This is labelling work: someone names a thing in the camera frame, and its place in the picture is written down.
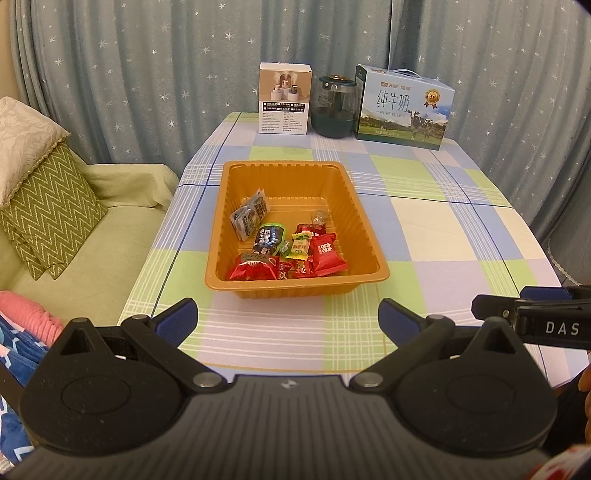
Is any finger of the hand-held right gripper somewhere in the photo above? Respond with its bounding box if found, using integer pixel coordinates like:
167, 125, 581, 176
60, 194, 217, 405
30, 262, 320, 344
471, 294, 522, 319
519, 285, 591, 302

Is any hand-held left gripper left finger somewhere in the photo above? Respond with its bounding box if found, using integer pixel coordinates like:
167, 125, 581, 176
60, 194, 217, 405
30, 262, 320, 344
48, 298, 229, 393

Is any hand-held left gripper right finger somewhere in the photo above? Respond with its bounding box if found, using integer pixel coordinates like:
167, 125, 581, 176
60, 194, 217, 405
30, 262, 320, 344
348, 298, 532, 393

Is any large red snack packet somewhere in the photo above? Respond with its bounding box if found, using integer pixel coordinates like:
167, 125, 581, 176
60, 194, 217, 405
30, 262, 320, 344
307, 233, 349, 277
225, 253, 280, 282

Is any dark blue snack bag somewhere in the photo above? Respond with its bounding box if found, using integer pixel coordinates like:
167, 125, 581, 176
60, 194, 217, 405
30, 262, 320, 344
252, 223, 288, 258

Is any yellow green candy packet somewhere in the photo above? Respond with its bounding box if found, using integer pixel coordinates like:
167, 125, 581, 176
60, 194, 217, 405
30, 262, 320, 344
284, 233, 315, 260

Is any grey snack packet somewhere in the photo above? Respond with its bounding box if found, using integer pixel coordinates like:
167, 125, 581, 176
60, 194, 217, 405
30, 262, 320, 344
229, 188, 270, 241

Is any orange plastic tray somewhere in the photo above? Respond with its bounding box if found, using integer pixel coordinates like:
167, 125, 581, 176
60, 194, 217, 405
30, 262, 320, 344
204, 161, 391, 301

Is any person's right hand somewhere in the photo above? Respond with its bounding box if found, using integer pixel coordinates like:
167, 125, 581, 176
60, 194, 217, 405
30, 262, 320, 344
577, 367, 591, 444

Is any checked tablecloth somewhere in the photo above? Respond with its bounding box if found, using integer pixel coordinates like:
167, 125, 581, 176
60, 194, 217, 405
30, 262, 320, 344
117, 111, 591, 388

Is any light green sofa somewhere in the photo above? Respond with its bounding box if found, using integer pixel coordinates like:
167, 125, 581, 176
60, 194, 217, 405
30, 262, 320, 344
0, 162, 181, 326

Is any red patterned clothing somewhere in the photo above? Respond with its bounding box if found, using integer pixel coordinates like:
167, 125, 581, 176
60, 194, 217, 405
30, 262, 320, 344
526, 443, 591, 480

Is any pink cloth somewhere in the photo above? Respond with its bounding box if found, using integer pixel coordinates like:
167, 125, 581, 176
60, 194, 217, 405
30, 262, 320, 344
0, 290, 65, 347

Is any blue patterned blanket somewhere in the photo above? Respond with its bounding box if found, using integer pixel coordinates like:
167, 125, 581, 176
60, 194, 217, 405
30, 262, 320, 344
0, 314, 51, 467

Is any green zigzag cushion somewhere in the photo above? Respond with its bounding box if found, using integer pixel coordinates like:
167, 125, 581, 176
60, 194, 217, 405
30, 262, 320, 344
0, 144, 109, 281

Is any milk carton gift box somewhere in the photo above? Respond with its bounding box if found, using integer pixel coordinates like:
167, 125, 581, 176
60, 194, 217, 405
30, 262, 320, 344
355, 64, 455, 151

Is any dark glass jar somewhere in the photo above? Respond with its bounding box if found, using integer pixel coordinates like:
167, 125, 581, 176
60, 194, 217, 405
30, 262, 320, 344
310, 75, 361, 139

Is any white cushion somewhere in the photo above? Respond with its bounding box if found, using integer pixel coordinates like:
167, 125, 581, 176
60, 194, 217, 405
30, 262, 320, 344
0, 96, 71, 208

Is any white product box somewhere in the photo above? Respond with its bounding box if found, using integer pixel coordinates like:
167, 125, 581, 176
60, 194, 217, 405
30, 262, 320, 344
257, 62, 314, 136

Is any blue star curtain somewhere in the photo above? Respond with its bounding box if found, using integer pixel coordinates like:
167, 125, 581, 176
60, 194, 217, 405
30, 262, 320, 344
9, 0, 591, 241

